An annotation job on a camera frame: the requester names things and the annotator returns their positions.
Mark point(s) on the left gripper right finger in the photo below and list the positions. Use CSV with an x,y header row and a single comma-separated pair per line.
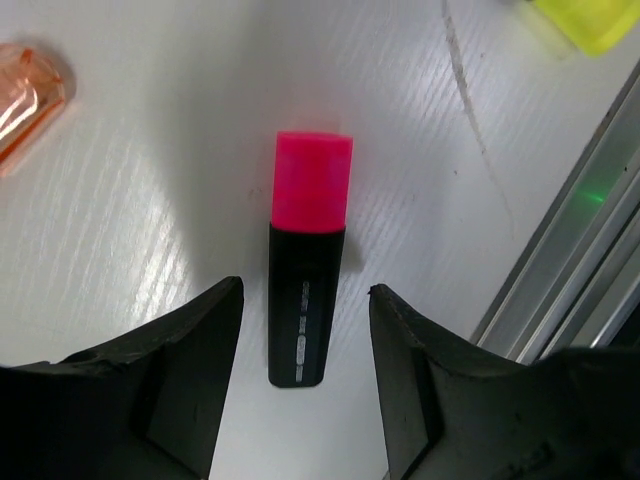
x,y
452,410

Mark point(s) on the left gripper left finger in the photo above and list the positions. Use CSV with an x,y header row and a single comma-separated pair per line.
x,y
145,405

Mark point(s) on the pink black highlighter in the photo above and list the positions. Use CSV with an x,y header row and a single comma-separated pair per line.
x,y
306,238

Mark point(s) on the yellow black highlighter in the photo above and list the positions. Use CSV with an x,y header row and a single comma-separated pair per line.
x,y
593,26

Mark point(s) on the orange transparent correction tape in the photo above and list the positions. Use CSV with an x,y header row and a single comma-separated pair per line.
x,y
37,83

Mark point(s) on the aluminium rail frame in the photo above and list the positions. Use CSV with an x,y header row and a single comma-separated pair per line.
x,y
577,281

